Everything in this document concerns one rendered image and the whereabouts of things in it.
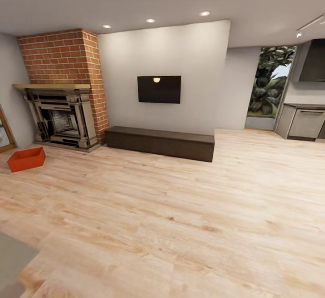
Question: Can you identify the storage box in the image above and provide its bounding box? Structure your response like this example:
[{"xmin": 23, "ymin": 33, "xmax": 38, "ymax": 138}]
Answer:
[{"xmin": 7, "ymin": 147, "xmax": 46, "ymax": 172}]

